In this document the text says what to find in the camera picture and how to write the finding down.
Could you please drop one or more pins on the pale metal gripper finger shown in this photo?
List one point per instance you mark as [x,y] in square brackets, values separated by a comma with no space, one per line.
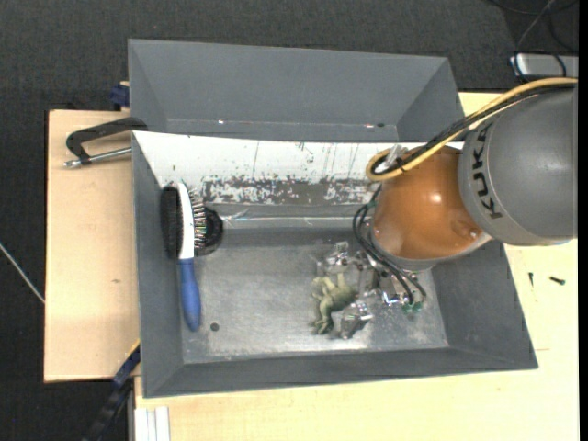
[342,261]
[354,319]

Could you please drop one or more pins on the green toy frog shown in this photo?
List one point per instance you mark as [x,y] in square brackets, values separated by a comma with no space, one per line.
[333,299]

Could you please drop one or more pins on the grey metal bin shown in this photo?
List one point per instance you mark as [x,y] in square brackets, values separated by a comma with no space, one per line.
[275,292]

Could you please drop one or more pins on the blue and white hairbrush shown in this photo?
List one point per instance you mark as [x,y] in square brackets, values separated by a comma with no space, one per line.
[186,246]

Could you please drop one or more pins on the pale brown flat board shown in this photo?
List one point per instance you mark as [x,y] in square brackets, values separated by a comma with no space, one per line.
[87,246]

